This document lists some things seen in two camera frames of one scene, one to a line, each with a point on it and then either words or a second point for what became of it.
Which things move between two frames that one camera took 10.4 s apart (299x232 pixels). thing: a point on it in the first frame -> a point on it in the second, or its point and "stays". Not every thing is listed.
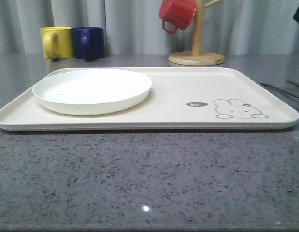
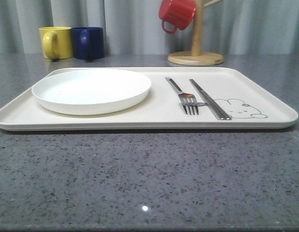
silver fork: [281, 90] -> [189, 101]
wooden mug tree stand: [197, 57] stays
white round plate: [91, 91] stays
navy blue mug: [89, 42] stays
